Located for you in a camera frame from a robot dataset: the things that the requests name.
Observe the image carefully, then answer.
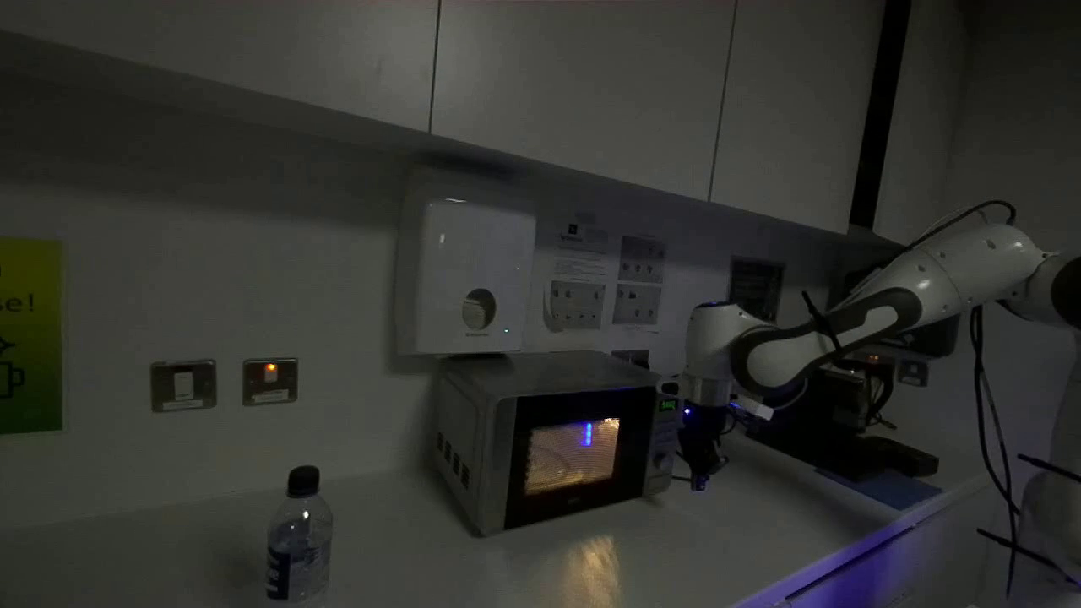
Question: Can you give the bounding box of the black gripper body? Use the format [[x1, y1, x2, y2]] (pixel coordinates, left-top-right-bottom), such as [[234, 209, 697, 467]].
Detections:
[[673, 374, 732, 457]]

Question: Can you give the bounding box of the silver microwave oven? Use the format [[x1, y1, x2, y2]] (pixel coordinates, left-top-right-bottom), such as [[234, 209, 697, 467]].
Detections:
[[422, 350, 686, 540]]

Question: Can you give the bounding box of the black coffee machine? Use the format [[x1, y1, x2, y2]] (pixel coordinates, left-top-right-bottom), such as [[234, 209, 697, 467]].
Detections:
[[773, 347, 942, 482]]

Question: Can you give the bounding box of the blue mat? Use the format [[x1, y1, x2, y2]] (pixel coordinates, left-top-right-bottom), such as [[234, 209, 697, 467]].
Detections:
[[831, 467, 949, 513]]

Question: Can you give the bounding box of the narrow white cabinet door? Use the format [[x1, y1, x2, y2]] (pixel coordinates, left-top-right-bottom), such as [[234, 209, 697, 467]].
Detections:
[[711, 0, 888, 236]]

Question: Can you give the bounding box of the clear plastic water bottle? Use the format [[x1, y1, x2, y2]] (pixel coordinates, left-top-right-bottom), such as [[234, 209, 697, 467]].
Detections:
[[265, 463, 335, 605]]

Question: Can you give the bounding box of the wide white cabinet door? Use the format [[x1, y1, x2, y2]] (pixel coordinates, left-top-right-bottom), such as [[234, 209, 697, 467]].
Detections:
[[0, 0, 442, 134]]

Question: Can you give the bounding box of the white double wall socket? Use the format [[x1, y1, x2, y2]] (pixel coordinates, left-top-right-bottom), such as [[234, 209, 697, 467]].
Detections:
[[610, 281, 667, 330], [542, 278, 613, 334]]

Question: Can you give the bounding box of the dark wall panel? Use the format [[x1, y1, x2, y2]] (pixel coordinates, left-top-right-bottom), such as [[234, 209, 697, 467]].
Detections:
[[728, 257, 788, 321]]

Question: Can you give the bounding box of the wide wall label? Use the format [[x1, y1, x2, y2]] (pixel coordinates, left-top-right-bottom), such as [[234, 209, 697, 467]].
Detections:
[[536, 214, 620, 252]]

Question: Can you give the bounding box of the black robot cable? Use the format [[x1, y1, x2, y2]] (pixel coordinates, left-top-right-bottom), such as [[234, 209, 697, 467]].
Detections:
[[964, 302, 1027, 601]]

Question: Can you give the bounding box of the white wall unit with dial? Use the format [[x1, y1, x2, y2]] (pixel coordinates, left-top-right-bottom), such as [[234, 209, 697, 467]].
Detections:
[[397, 200, 542, 359]]

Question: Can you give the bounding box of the black vertical wall strip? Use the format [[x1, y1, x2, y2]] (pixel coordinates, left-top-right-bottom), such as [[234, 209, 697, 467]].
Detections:
[[848, 0, 917, 234]]

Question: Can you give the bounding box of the wall switch plate orange light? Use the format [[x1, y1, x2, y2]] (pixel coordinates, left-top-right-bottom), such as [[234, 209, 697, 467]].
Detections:
[[239, 359, 300, 410]]

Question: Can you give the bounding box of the silver wall switch plate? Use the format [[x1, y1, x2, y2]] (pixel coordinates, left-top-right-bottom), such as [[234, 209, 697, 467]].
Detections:
[[148, 359, 219, 415]]

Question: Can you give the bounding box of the green wall poster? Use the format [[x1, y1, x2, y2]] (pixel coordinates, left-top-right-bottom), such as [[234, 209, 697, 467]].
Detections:
[[0, 236, 69, 435]]

